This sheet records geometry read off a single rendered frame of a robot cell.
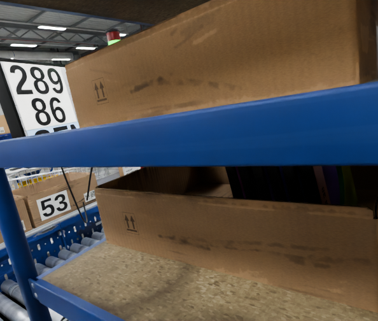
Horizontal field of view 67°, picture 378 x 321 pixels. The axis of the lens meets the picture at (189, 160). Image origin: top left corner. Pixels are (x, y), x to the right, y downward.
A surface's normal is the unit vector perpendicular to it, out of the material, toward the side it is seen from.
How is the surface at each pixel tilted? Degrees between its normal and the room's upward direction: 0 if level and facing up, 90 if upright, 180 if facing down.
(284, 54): 91
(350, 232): 90
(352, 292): 91
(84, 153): 90
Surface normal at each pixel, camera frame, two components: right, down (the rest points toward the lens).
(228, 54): -0.59, 0.29
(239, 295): -0.18, -0.96
